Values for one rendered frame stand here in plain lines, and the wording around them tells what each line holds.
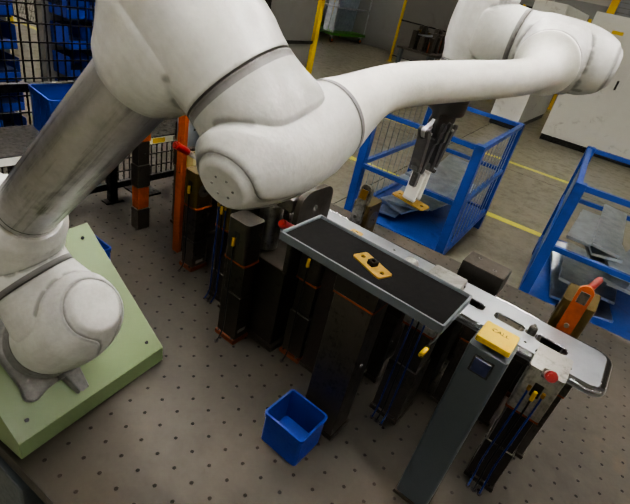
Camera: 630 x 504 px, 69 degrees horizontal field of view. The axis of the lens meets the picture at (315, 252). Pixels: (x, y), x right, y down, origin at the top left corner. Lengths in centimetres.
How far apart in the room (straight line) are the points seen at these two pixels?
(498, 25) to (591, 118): 807
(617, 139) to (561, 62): 816
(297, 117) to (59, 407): 84
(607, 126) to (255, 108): 862
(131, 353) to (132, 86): 79
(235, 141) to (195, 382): 87
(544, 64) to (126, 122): 59
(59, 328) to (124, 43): 52
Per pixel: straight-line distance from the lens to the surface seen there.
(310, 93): 50
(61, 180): 72
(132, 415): 117
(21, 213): 82
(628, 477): 153
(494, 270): 135
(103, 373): 117
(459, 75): 71
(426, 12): 1375
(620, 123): 897
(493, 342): 83
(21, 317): 94
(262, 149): 44
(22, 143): 162
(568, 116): 898
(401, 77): 66
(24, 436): 111
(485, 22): 92
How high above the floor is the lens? 161
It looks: 30 degrees down
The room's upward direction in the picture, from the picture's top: 13 degrees clockwise
